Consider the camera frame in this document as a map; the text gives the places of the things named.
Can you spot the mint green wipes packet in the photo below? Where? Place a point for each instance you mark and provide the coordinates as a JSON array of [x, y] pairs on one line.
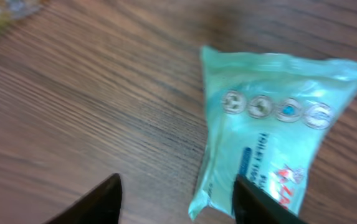
[[266, 116]]

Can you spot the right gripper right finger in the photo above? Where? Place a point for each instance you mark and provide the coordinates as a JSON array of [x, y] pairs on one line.
[[253, 206]]

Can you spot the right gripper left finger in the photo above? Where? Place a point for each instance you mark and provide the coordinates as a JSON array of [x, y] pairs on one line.
[[101, 205]]

